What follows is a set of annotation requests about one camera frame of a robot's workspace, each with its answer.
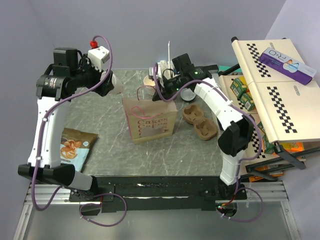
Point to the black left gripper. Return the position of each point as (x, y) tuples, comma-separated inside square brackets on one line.
[(106, 86)]

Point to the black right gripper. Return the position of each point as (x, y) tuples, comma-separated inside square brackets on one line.
[(164, 92)]

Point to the pink white paper bag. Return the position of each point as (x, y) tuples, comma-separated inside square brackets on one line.
[(149, 120)]

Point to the white paper cup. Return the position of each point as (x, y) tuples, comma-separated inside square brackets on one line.
[(118, 86)]

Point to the brown pulp cup carrier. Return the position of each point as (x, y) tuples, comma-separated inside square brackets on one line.
[(204, 127)]

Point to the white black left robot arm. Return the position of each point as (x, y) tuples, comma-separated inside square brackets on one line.
[(69, 71)]

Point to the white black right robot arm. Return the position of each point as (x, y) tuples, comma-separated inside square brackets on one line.
[(236, 125)]

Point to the stack of white paper cups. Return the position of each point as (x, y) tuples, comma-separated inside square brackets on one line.
[(149, 85)]

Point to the bundle of wrapped straws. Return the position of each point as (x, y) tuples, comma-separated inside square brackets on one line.
[(166, 69)]

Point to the tall wrapped straw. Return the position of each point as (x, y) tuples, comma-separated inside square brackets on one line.
[(169, 54)]

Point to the black rectangular box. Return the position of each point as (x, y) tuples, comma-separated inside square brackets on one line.
[(213, 69)]

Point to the brown blue snack packet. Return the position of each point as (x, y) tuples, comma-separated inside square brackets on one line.
[(75, 146)]

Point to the green box upper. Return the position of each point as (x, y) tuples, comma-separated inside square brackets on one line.
[(239, 86)]

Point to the green box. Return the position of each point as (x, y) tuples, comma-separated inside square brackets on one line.
[(248, 101), (239, 86)]

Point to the green box lower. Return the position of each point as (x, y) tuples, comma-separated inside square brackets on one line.
[(248, 101)]

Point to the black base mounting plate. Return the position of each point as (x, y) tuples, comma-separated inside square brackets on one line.
[(151, 193)]

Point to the purple white R&O box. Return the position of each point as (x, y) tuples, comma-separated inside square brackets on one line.
[(287, 66)]

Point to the green orange juice carton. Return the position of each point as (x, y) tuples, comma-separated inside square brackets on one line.
[(268, 148)]

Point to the cream checkered folding board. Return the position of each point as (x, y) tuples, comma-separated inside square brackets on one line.
[(288, 110)]

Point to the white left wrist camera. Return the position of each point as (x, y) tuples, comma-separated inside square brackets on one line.
[(98, 56)]

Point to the aluminium rail frame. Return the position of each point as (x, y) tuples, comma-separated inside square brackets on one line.
[(265, 215)]

